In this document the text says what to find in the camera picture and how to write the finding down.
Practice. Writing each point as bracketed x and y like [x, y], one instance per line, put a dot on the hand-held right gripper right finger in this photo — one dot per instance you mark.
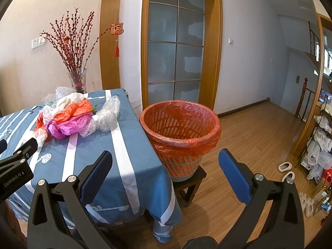
[234, 176]

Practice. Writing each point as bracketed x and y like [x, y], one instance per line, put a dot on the white slipper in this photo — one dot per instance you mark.
[288, 177]
[284, 166]

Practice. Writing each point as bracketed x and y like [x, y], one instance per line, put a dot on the green foam net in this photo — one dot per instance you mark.
[50, 104]

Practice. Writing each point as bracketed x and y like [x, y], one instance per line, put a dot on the glass vase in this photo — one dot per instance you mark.
[77, 83]

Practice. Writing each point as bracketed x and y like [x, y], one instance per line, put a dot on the dark wooden stool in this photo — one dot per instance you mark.
[192, 184]

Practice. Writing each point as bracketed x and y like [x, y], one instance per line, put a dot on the orange plastic bag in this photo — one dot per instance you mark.
[80, 107]

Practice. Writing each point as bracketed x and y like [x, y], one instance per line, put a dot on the clear bubble wrap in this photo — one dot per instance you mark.
[62, 92]

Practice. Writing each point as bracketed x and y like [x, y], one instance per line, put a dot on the wooden stair railing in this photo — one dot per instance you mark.
[304, 98]

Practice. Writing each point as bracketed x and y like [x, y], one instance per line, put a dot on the white bag on rack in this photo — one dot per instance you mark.
[320, 155]

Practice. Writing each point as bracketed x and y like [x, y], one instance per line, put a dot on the cardboard box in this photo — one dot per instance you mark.
[320, 195]

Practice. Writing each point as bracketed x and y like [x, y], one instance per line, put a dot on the red hanging ornament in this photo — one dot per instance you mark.
[116, 29]

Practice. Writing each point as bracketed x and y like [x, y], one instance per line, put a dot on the red blossom branches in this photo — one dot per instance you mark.
[74, 44]

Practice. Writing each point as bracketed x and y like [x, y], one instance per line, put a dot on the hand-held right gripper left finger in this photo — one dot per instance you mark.
[96, 176]

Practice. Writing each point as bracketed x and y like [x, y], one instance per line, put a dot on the wooden door frame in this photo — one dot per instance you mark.
[216, 57]

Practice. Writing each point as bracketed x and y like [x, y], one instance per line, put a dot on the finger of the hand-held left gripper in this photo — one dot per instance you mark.
[23, 150]
[2, 146]

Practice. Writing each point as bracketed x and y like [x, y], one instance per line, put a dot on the blue striped tablecloth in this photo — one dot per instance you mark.
[140, 160]

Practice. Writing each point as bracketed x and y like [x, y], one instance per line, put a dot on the pink plastic bag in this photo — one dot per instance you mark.
[70, 125]

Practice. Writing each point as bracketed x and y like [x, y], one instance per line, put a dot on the white wall socket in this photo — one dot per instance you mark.
[34, 44]

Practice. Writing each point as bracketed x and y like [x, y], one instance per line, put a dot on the wooden wall trim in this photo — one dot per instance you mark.
[110, 57]

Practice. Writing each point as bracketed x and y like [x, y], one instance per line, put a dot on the waste basket with orange liner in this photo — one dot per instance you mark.
[181, 166]

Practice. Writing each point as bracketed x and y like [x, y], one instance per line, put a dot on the wooden doorway frame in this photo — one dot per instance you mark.
[312, 109]

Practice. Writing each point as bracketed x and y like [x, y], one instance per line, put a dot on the clear plastic bag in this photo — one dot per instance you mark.
[107, 114]

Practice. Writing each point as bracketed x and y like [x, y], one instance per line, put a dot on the frosted glass door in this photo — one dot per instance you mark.
[176, 57]

